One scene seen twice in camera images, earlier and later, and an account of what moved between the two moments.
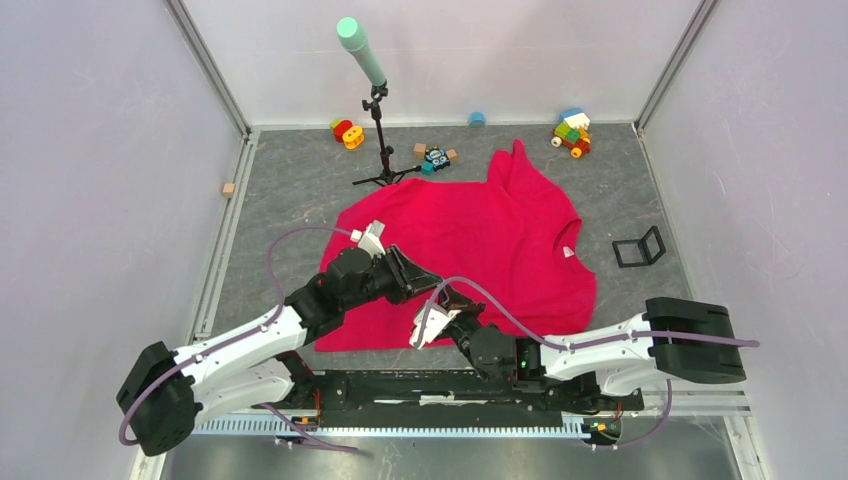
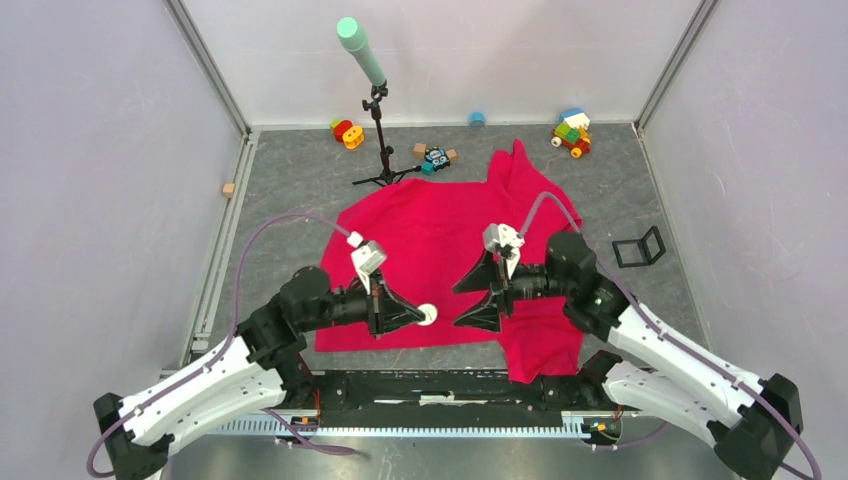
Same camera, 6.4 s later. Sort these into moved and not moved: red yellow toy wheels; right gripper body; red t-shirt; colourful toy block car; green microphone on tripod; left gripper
Moved: right gripper body; left gripper
Not moved: red yellow toy wheels; green microphone on tripod; red t-shirt; colourful toy block car
